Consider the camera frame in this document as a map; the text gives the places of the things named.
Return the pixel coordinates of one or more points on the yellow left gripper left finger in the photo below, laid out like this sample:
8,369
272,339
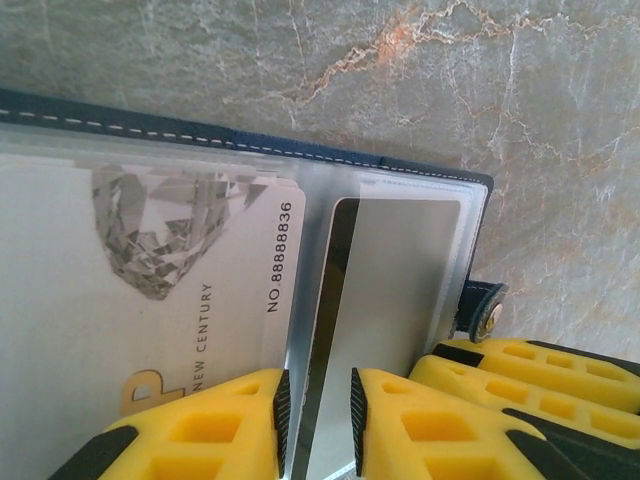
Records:
200,430

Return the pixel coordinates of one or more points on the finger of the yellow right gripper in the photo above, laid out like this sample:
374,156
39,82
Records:
575,420
575,367

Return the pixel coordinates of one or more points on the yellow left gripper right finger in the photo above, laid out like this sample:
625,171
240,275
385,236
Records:
440,440

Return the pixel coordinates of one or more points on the silver diamond VIP card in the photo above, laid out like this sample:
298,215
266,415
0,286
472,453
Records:
150,300

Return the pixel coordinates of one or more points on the plain silver card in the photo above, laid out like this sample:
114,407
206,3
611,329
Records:
400,275

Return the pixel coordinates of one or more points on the navy blue card holder wallet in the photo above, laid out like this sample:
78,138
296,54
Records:
150,125

